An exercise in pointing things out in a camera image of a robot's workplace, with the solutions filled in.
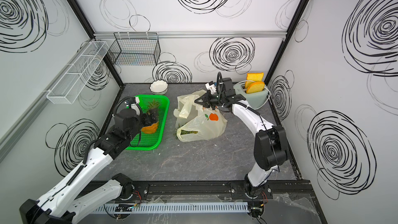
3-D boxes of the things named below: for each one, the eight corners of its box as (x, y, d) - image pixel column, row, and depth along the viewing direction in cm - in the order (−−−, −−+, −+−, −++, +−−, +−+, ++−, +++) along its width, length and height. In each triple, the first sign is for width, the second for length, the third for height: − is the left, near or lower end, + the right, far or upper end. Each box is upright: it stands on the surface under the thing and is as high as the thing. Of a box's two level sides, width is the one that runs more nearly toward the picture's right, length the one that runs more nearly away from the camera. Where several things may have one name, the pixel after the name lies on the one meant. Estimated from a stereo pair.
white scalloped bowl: (149, 94, 115) (147, 91, 113) (152, 82, 123) (151, 80, 121) (166, 94, 115) (166, 91, 113) (169, 82, 123) (168, 80, 121)
